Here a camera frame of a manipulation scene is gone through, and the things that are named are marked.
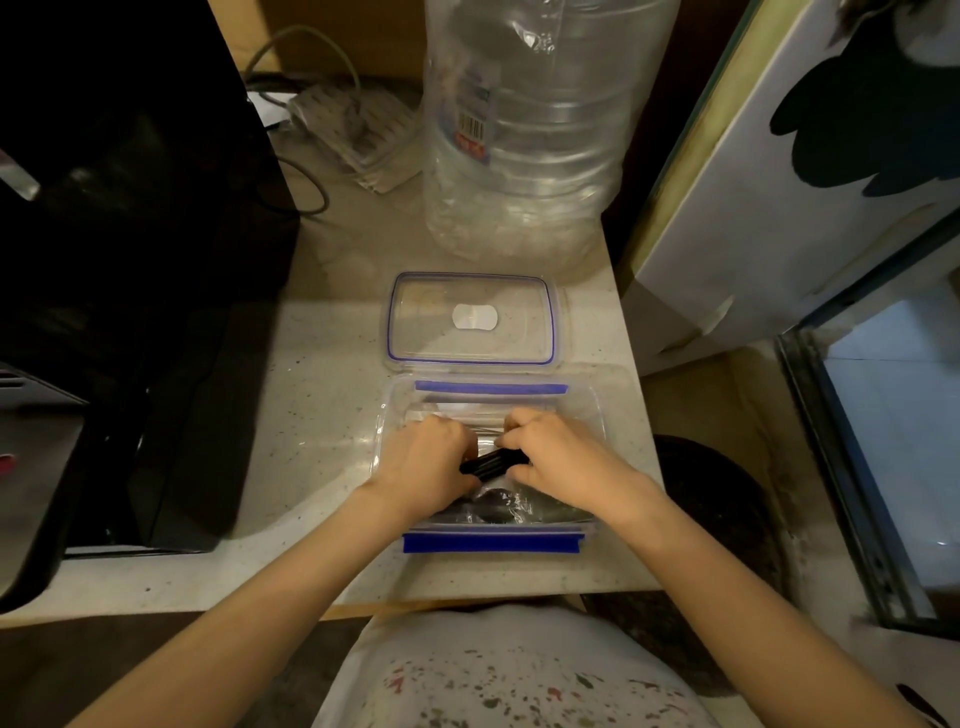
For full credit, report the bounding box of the white cabinet with black print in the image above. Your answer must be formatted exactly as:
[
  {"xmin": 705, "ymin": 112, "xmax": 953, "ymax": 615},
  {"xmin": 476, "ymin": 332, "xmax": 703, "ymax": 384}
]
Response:
[{"xmin": 618, "ymin": 0, "xmax": 960, "ymax": 376}]

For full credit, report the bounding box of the silver vented appliance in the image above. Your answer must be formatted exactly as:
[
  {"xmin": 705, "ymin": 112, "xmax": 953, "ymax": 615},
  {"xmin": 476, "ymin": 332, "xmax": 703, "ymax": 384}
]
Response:
[{"xmin": 0, "ymin": 363, "xmax": 85, "ymax": 613}]

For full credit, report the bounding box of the white sheet with black mark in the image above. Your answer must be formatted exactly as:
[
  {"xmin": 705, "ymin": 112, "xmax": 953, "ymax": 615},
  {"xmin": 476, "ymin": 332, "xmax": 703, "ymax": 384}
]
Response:
[{"xmin": 854, "ymin": 614, "xmax": 960, "ymax": 728}]

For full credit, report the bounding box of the large clear water bottle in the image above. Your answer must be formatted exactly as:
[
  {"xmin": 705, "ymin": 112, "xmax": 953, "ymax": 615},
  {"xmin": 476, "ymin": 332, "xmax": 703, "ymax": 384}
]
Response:
[{"xmin": 419, "ymin": 0, "xmax": 682, "ymax": 264}]

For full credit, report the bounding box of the white paper slip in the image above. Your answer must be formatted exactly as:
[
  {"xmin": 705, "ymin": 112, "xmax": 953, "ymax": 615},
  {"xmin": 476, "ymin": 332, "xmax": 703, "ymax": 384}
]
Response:
[{"xmin": 247, "ymin": 89, "xmax": 292, "ymax": 130}]

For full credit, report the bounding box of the person's left hand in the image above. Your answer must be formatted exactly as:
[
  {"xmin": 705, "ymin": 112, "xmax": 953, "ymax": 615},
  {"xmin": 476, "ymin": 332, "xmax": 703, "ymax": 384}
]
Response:
[{"xmin": 359, "ymin": 414, "xmax": 481, "ymax": 530}]

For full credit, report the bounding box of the person's right hand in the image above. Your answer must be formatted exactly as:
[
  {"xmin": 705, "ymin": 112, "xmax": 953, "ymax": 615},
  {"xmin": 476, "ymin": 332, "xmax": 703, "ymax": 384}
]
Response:
[{"xmin": 494, "ymin": 407, "xmax": 665, "ymax": 526}]

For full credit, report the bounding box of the black spoon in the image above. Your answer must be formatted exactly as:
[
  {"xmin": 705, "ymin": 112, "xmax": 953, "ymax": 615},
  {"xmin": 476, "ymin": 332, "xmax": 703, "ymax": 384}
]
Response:
[{"xmin": 442, "ymin": 485, "xmax": 549, "ymax": 526}]

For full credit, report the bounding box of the black cable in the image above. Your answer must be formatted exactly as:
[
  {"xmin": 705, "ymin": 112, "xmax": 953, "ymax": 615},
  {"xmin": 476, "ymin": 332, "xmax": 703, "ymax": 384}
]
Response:
[{"xmin": 247, "ymin": 71, "xmax": 330, "ymax": 217}]

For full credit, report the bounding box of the beige cable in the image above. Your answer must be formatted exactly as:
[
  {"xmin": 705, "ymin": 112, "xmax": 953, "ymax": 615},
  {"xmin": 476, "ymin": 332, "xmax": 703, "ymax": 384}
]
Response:
[{"xmin": 243, "ymin": 24, "xmax": 363, "ymax": 114}]

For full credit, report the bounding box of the bundle of black sticks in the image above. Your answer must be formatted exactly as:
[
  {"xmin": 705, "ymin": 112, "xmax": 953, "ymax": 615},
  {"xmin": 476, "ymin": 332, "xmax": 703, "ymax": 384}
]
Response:
[{"xmin": 458, "ymin": 446, "xmax": 530, "ymax": 481}]

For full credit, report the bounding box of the person's left forearm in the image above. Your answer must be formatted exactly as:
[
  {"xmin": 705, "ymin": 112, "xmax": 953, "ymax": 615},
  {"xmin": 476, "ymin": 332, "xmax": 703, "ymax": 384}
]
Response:
[{"xmin": 67, "ymin": 487, "xmax": 444, "ymax": 728}]

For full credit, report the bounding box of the clear plastic container with blue clips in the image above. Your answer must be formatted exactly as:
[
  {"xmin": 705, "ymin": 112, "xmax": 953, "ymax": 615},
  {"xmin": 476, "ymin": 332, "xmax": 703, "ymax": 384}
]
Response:
[{"xmin": 371, "ymin": 365, "xmax": 613, "ymax": 556}]

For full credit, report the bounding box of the black glossy appliance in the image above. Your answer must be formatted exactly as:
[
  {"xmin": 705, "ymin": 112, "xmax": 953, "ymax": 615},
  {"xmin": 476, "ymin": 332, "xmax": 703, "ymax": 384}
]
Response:
[{"xmin": 0, "ymin": 0, "xmax": 301, "ymax": 556}]

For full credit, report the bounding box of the white speckled garment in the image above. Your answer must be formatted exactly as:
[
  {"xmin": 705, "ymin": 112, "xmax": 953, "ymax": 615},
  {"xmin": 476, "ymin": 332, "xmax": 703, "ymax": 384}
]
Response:
[{"xmin": 311, "ymin": 605, "xmax": 721, "ymax": 728}]

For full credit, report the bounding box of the clear plastic lid blue rim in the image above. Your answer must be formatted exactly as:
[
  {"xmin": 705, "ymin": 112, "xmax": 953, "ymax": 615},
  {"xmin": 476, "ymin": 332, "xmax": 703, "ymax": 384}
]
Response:
[{"xmin": 382, "ymin": 271, "xmax": 568, "ymax": 373}]

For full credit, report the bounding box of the person's right forearm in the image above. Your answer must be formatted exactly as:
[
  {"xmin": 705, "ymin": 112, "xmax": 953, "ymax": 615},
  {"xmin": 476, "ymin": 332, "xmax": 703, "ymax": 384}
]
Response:
[{"xmin": 614, "ymin": 487, "xmax": 935, "ymax": 728}]

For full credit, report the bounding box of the white power strip with cable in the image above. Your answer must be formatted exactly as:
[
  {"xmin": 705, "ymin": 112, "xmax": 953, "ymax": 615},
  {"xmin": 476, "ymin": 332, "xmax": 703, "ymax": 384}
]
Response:
[{"xmin": 288, "ymin": 80, "xmax": 425, "ymax": 195}]

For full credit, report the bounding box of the dark framed glass tank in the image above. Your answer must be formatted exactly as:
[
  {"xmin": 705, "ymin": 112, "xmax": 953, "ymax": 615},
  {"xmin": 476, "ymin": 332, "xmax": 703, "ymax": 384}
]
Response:
[{"xmin": 776, "ymin": 209, "xmax": 960, "ymax": 643}]

